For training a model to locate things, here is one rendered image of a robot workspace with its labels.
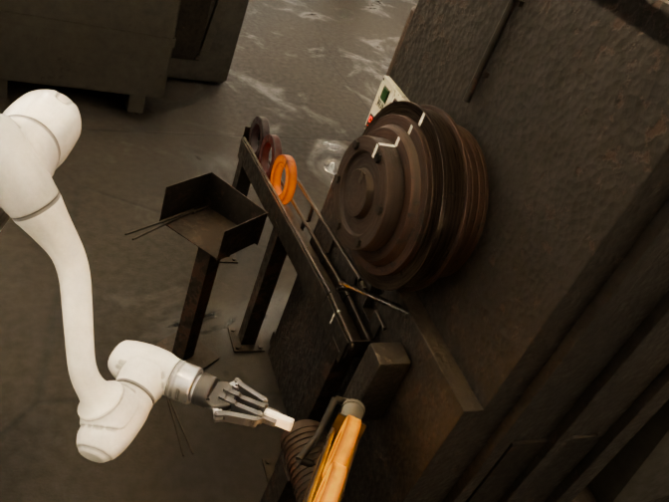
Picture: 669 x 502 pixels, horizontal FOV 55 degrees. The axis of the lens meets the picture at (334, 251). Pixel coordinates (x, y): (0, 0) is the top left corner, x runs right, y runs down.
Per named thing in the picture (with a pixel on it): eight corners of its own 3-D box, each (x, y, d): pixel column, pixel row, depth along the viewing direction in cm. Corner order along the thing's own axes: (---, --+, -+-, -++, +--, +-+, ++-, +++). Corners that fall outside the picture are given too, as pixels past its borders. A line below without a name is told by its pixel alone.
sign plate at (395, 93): (368, 127, 203) (389, 76, 193) (400, 173, 185) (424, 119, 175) (362, 126, 202) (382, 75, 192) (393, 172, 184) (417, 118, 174)
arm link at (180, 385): (163, 404, 148) (186, 414, 147) (166, 377, 143) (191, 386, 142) (181, 378, 155) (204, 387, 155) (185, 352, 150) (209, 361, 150)
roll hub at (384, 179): (338, 206, 176) (374, 117, 160) (374, 274, 156) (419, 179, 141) (321, 205, 174) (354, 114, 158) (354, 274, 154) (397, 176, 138)
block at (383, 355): (372, 397, 182) (404, 340, 168) (382, 421, 176) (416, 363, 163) (338, 399, 177) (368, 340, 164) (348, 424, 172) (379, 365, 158)
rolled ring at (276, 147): (278, 142, 239) (286, 143, 241) (264, 126, 254) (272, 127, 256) (268, 188, 247) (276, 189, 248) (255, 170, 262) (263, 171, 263)
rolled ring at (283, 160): (272, 153, 244) (280, 154, 245) (267, 201, 246) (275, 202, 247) (291, 154, 227) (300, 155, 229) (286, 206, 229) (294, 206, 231)
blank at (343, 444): (366, 406, 149) (353, 400, 150) (353, 452, 136) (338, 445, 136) (343, 451, 157) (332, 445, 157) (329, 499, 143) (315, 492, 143)
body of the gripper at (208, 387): (202, 385, 154) (238, 399, 153) (186, 410, 147) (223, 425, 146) (206, 364, 150) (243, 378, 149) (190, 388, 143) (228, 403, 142)
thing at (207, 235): (175, 320, 258) (211, 171, 218) (221, 360, 250) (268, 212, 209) (134, 343, 243) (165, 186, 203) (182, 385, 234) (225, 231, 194)
